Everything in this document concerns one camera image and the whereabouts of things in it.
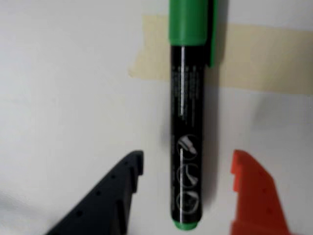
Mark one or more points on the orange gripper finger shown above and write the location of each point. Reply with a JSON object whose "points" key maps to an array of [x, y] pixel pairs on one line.
{"points": [[256, 203]]}

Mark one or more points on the navy gripper finger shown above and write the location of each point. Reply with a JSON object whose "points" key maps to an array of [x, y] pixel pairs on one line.
{"points": [[105, 200]]}

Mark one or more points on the green capped black marker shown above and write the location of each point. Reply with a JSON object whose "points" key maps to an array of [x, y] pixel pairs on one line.
{"points": [[187, 98]]}

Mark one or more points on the long beige masking tape strip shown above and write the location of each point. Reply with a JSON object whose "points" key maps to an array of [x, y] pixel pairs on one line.
{"points": [[264, 61]]}

